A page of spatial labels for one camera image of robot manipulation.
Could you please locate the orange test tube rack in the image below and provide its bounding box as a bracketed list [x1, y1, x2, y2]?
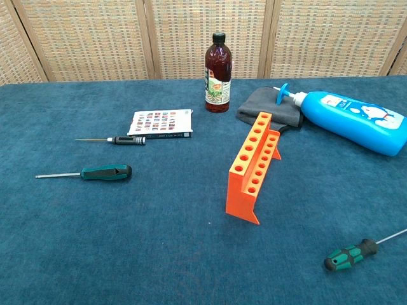
[224, 111, 283, 226]

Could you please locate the woven rattan folding screen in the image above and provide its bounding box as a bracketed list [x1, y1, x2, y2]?
[0, 0, 407, 86]

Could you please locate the green black long-shaft screwdriver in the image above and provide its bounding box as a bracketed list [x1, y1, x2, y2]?
[323, 227, 407, 272]

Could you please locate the blue carpet table mat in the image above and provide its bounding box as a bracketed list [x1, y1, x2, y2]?
[0, 76, 407, 305]

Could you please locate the black slim precision screwdriver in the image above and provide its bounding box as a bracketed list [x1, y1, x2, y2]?
[75, 135, 147, 146]

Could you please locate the green black stubby-handle screwdriver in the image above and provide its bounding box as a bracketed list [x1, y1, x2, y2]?
[35, 164, 133, 183]

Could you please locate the brown bottle with black cap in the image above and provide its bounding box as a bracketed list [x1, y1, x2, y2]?
[204, 32, 233, 113]

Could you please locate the blue pump lotion bottle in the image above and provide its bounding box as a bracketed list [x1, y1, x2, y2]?
[275, 83, 407, 157]

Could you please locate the white picture-grid book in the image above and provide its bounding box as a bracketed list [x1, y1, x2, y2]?
[127, 109, 194, 140]

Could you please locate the grey folded cloth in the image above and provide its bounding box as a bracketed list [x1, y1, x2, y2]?
[236, 86, 305, 133]

